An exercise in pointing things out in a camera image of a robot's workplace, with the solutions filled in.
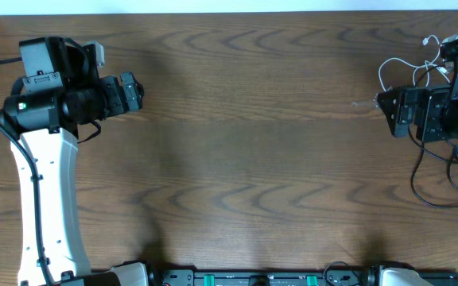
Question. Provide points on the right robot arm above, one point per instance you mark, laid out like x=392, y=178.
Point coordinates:
x=449, y=65

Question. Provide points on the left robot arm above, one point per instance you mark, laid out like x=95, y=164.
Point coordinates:
x=60, y=91

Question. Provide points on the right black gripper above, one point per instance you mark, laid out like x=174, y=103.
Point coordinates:
x=431, y=101

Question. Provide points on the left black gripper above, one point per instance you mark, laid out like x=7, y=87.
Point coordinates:
x=119, y=102

